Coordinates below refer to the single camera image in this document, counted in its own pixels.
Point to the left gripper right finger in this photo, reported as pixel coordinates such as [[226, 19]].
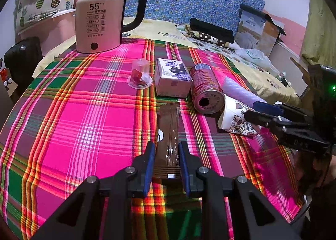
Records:
[[189, 165]]

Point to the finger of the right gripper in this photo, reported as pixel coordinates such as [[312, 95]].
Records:
[[269, 109], [264, 120]]

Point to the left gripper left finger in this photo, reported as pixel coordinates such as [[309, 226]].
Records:
[[143, 164]]

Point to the brown snack wrapper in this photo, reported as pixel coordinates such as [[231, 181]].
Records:
[[166, 162]]

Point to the patterned paper cup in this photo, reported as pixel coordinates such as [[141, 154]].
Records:
[[232, 118]]

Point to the right hand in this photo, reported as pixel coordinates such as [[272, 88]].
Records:
[[312, 173]]

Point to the white foam fruit net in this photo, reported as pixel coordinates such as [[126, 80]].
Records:
[[234, 90]]

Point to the yellow pineapple bedsheet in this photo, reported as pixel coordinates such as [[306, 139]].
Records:
[[162, 39]]

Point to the white plastic bag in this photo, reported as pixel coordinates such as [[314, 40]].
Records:
[[254, 56]]

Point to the red beverage can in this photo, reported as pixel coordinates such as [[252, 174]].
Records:
[[207, 95]]

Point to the pink plaid tablecloth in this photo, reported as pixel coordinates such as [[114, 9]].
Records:
[[80, 117]]

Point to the green curtain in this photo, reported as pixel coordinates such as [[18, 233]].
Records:
[[318, 45]]

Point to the open cardboard box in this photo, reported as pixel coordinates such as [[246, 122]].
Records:
[[257, 30]]

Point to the white purple milk carton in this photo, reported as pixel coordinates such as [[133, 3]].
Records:
[[171, 78]]

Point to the clear jelly cup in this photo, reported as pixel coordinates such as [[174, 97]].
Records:
[[140, 74]]

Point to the black folded clothing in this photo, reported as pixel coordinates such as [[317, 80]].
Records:
[[212, 30]]

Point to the polka dot cloth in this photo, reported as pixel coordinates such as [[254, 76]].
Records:
[[208, 38]]

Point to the pink electric kettle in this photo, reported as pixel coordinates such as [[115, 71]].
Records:
[[99, 24]]

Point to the black suitcase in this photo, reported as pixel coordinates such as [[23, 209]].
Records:
[[22, 59]]

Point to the pink storage box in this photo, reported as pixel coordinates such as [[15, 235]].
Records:
[[52, 31]]

